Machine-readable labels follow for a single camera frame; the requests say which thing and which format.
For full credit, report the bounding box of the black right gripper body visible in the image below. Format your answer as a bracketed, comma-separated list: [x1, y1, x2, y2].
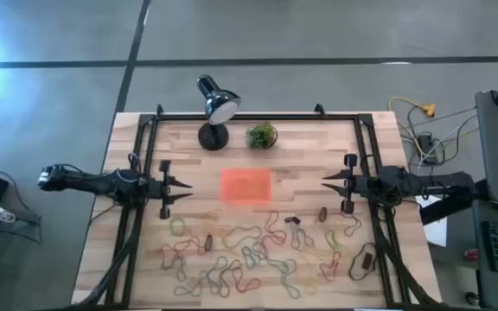
[342, 153, 378, 216]

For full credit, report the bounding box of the dark grey rubber band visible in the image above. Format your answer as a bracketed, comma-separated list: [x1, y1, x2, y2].
[217, 257, 242, 282]
[341, 213, 363, 238]

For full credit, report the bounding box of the green rubber band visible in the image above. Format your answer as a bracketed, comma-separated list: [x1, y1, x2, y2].
[323, 228, 342, 255]

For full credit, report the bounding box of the black power adapter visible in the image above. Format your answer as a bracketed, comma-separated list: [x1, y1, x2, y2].
[417, 132, 440, 166]

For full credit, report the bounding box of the yellow rubber band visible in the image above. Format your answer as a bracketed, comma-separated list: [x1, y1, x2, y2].
[187, 208, 225, 222]
[169, 216, 188, 238]

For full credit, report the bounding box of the black desk lamp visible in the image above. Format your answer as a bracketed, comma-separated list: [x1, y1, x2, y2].
[195, 73, 243, 152]

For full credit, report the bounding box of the long teal rubber band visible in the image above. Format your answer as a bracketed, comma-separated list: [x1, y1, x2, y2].
[252, 248, 303, 301]

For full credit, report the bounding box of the black metal table frame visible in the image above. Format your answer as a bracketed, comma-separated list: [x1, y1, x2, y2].
[73, 102, 443, 310]

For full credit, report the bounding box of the black stand bar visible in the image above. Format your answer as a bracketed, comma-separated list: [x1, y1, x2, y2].
[418, 189, 490, 226]

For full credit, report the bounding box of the white paper sheet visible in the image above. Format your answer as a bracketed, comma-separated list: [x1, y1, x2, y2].
[413, 194, 449, 249]

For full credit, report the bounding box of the yellow extension cable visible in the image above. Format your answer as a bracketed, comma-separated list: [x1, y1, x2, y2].
[387, 96, 437, 150]

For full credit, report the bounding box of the small green potted plant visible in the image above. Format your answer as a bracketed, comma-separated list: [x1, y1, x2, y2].
[245, 122, 279, 150]

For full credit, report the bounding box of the orange translucent plastic bin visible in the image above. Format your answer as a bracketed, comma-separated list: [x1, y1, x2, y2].
[220, 168, 273, 205]

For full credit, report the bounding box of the dark grey desk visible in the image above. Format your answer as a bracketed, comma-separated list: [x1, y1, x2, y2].
[470, 198, 498, 311]

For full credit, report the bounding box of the thin black rubber band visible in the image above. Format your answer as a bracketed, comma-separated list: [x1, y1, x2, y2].
[348, 242, 379, 282]

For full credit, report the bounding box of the white floor cable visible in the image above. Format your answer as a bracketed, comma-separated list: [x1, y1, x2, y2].
[417, 112, 479, 168]

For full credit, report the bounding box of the black floor cable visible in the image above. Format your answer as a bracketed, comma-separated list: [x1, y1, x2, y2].
[0, 168, 43, 227]

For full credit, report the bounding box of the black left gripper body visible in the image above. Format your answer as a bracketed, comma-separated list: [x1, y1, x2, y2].
[144, 159, 173, 220]

